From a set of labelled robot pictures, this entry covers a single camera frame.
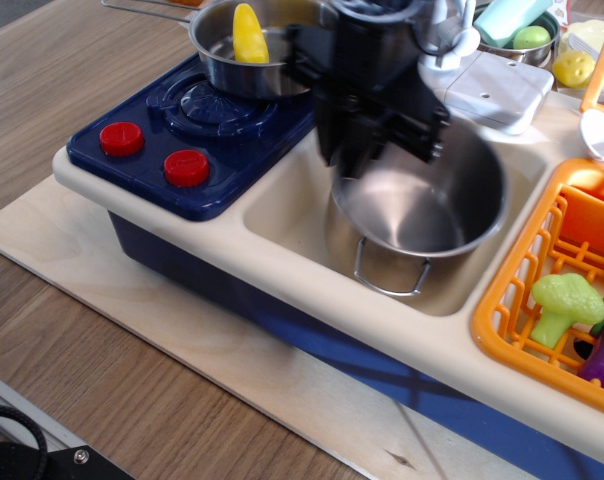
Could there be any cream toy kitchen sink unit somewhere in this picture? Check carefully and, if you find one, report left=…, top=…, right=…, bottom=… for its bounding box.
left=53, top=93, right=604, bottom=479

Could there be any black metal bracket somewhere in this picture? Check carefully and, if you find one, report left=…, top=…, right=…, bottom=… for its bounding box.
left=45, top=445, right=134, bottom=480

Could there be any steel saucepan on stove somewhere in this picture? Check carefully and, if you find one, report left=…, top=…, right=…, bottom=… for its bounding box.
left=102, top=1, right=338, bottom=100

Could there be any orange dish rack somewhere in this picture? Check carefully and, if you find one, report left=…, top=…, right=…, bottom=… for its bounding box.
left=470, top=0, right=604, bottom=421

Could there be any yellow toy potato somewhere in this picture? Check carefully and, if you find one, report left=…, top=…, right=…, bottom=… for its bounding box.
left=552, top=50, right=596, bottom=88

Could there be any yellow toy corn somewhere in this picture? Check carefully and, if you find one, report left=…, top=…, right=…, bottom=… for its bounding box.
left=232, top=3, right=270, bottom=64

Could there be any red stove knob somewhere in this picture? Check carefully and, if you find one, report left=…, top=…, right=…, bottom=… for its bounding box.
left=99, top=121, right=145, bottom=157
left=163, top=149, right=210, bottom=188

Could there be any white plastic spoon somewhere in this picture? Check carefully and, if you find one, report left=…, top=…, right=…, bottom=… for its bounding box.
left=579, top=109, right=604, bottom=162

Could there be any steel pot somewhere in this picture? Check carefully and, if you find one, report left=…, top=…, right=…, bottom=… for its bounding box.
left=325, top=118, right=510, bottom=299

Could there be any left red stove knob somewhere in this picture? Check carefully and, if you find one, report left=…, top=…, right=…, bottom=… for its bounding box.
left=99, top=121, right=145, bottom=157

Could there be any light plywood base board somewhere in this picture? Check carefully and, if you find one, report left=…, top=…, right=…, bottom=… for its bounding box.
left=0, top=180, right=524, bottom=479

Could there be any blue toy stove top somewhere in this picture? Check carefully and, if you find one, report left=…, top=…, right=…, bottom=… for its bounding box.
left=66, top=56, right=313, bottom=221

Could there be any steel bowl with toys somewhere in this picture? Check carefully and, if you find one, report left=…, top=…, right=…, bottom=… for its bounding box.
left=473, top=2, right=560, bottom=66

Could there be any black braided cable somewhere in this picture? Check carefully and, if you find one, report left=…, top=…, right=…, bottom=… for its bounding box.
left=0, top=404, right=49, bottom=480

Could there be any mint toy block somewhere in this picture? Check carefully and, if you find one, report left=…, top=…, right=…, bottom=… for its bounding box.
left=473, top=0, right=552, bottom=48

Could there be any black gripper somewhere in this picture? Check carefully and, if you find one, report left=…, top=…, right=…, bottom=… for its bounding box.
left=285, top=1, right=450, bottom=179

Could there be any green toy broccoli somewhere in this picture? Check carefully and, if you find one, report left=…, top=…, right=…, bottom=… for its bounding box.
left=530, top=273, right=604, bottom=348

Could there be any green toy apple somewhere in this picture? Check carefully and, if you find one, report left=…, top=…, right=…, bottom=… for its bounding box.
left=512, top=25, right=551, bottom=50

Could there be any right red stove knob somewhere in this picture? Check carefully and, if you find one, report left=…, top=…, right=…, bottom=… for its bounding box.
left=163, top=149, right=210, bottom=188

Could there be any white toy faucet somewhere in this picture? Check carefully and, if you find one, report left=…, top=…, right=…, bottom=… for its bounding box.
left=418, top=1, right=553, bottom=135

